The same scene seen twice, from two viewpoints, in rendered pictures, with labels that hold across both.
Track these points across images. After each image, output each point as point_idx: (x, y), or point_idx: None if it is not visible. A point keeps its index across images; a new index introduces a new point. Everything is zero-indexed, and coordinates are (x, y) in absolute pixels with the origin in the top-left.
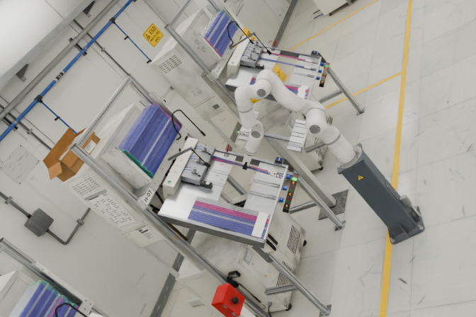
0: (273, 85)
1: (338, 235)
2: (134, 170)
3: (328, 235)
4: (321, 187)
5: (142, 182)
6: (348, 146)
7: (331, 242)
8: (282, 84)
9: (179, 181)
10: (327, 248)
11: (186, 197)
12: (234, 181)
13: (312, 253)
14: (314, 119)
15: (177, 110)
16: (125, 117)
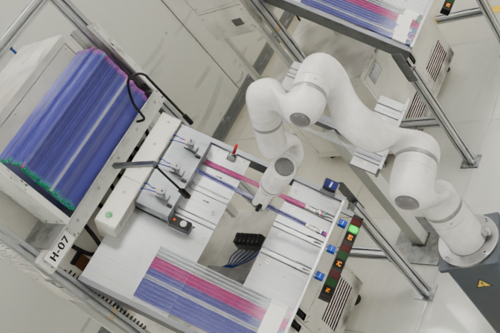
0: (333, 94)
1: (417, 312)
2: (35, 202)
3: (400, 303)
4: (405, 214)
5: (50, 219)
6: (472, 227)
7: (402, 319)
8: (353, 95)
9: (131, 209)
10: (394, 331)
11: (140, 244)
12: (246, 188)
13: (367, 328)
14: (409, 183)
15: (138, 73)
16: (38, 68)
